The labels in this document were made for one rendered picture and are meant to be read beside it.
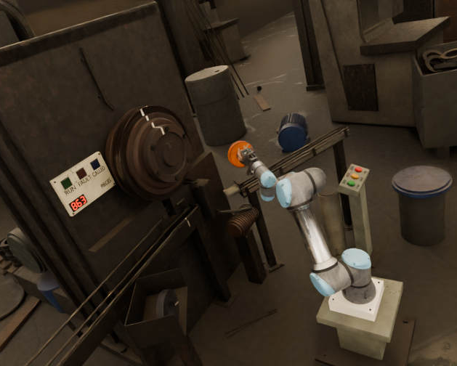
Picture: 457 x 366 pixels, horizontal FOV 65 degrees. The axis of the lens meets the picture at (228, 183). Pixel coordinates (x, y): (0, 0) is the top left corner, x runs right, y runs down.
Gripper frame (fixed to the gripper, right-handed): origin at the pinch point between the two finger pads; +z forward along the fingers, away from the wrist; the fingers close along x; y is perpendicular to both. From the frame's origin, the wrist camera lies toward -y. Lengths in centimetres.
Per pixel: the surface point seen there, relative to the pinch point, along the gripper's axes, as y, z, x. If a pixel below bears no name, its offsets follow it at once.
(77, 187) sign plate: 33, -18, 84
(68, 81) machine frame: 69, 5, 69
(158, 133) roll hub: 40, -14, 43
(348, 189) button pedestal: -18, -46, -41
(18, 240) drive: -41, 58, 150
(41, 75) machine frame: 76, 1, 77
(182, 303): -12, -65, 64
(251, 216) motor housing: -35.8, -17.8, 7.1
